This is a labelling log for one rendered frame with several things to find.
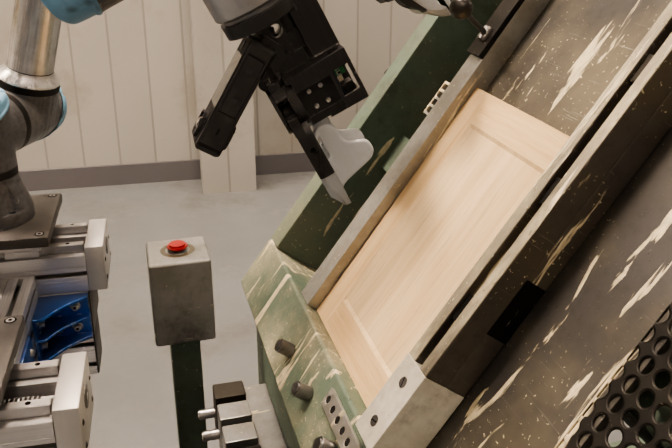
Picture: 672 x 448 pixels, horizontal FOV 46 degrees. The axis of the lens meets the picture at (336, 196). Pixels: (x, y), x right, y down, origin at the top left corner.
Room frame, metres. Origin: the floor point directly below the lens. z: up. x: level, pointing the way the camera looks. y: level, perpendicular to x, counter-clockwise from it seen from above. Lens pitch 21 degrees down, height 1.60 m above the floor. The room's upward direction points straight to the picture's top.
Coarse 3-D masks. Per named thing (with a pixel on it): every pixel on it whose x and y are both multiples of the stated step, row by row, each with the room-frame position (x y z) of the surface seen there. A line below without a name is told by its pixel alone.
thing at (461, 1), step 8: (456, 0) 1.29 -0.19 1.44; (464, 0) 1.28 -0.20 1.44; (456, 8) 1.28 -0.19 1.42; (464, 8) 1.28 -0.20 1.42; (472, 8) 1.29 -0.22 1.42; (456, 16) 1.28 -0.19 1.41; (464, 16) 1.28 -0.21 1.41; (472, 16) 1.32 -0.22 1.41; (480, 24) 1.34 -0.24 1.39; (480, 32) 1.35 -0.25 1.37; (488, 32) 1.36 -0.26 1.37
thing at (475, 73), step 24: (528, 0) 1.36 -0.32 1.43; (528, 24) 1.36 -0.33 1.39; (504, 48) 1.35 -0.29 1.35; (480, 72) 1.34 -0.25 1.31; (456, 96) 1.33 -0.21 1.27; (432, 120) 1.34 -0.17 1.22; (408, 144) 1.35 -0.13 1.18; (432, 144) 1.31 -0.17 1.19; (408, 168) 1.30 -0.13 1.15; (384, 192) 1.30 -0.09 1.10; (360, 216) 1.31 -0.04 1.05; (360, 240) 1.28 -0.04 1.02; (336, 264) 1.27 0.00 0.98; (312, 288) 1.28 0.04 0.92
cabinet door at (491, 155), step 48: (480, 96) 1.30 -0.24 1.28; (480, 144) 1.21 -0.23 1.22; (528, 144) 1.10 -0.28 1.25; (432, 192) 1.22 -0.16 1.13; (480, 192) 1.12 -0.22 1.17; (528, 192) 1.03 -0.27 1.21; (384, 240) 1.24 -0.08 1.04; (432, 240) 1.13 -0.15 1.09; (480, 240) 1.04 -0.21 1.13; (336, 288) 1.25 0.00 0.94; (384, 288) 1.14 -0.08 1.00; (432, 288) 1.05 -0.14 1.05; (336, 336) 1.15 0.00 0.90; (384, 336) 1.06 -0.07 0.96; (384, 384) 0.97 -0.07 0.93
